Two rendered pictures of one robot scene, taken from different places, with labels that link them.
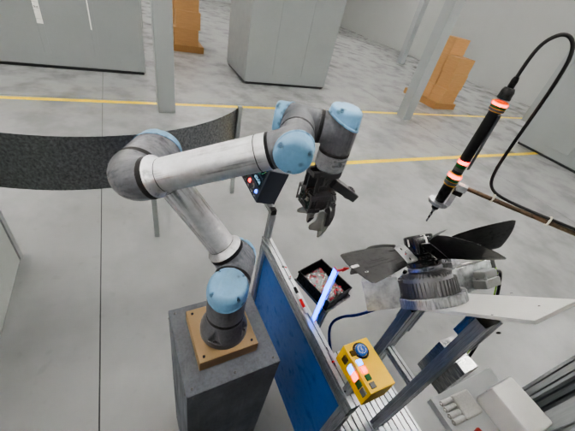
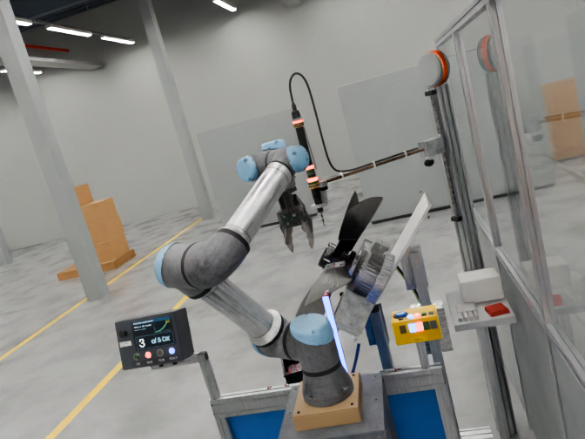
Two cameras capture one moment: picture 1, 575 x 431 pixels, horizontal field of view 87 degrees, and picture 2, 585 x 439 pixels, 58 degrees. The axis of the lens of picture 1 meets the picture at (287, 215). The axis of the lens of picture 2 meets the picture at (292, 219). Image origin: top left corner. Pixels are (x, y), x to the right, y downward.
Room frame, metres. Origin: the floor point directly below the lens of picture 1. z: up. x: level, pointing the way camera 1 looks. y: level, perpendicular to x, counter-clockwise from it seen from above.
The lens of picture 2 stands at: (-0.51, 1.08, 1.85)
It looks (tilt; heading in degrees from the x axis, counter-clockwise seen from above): 11 degrees down; 316
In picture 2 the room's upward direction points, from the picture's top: 15 degrees counter-clockwise
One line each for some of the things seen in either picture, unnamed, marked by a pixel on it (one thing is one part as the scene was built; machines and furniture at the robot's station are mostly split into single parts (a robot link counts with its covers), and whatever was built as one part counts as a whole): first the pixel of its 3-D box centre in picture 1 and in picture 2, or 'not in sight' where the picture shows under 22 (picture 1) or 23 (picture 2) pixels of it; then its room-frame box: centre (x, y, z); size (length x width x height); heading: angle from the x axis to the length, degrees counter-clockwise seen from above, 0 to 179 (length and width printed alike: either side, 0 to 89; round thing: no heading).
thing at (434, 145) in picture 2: not in sight; (432, 146); (0.74, -1.09, 1.54); 0.10 x 0.07 x 0.08; 68
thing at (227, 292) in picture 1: (227, 295); (312, 341); (0.55, 0.11, 1.21); 0.13 x 0.12 x 0.14; 4
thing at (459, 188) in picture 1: (447, 192); (319, 194); (0.97, -0.52, 1.50); 0.09 x 0.07 x 0.10; 68
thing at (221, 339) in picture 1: (224, 319); (324, 376); (0.54, 0.11, 1.10); 0.15 x 0.15 x 0.10
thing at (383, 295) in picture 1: (382, 292); (352, 313); (0.92, -0.49, 0.98); 0.20 x 0.16 x 0.20; 33
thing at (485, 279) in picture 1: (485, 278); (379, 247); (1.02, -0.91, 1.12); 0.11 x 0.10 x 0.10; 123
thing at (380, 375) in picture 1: (363, 370); (416, 326); (0.53, -0.37, 1.02); 0.16 x 0.10 x 0.11; 33
